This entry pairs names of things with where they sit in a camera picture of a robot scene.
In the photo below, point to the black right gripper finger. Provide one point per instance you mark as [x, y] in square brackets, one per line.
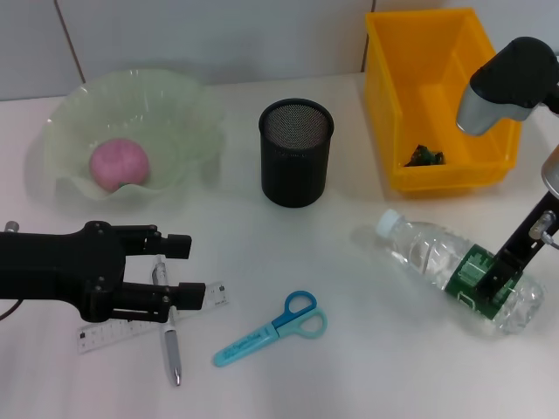
[498, 281]

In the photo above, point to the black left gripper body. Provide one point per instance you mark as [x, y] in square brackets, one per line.
[52, 266]

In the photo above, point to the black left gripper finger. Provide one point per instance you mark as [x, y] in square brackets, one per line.
[192, 297]
[179, 246]

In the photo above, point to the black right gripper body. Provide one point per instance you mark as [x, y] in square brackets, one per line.
[526, 238]

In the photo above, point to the clear water bottle green label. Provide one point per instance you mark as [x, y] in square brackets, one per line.
[419, 249]

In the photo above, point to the pink peach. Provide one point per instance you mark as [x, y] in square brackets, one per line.
[119, 166]

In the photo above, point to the green plastic wrapper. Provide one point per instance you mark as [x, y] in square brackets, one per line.
[425, 156]

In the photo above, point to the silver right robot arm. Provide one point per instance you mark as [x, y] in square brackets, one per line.
[511, 78]

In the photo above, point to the transparent plastic ruler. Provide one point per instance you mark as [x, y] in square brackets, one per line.
[216, 297]

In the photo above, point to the silver ballpoint pen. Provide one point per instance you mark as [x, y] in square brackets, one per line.
[171, 353]

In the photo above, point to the blue capped scissors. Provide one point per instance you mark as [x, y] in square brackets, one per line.
[262, 338]

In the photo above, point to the pale green glass fruit bowl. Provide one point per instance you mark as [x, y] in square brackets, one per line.
[174, 113]

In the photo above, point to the black mesh pen holder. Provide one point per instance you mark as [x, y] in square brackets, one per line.
[294, 170]

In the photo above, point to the yellow plastic bin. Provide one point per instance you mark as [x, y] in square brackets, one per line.
[436, 65]

